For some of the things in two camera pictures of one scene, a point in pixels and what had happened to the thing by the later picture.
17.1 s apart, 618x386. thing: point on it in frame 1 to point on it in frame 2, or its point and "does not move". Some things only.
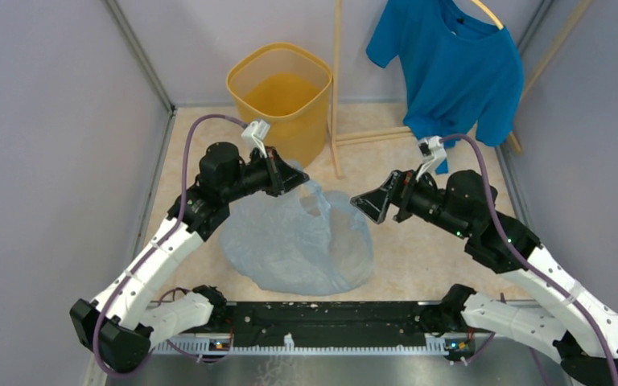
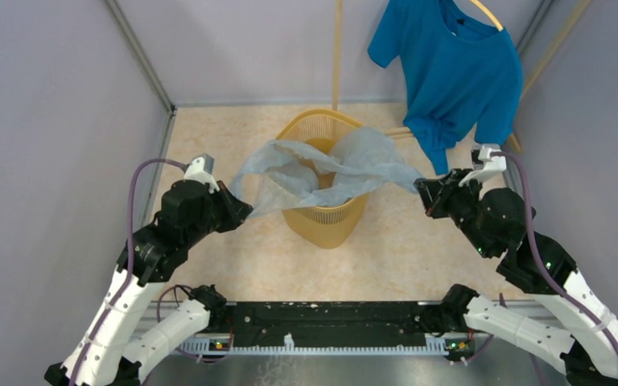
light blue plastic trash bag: x=307 y=240 to x=282 y=175
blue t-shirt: x=459 y=80 does not move
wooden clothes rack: x=341 y=136 does not move
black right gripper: x=374 y=203 to x=430 y=188
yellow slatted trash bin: x=288 y=86 to x=324 y=226
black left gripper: x=282 y=177 to x=236 y=210
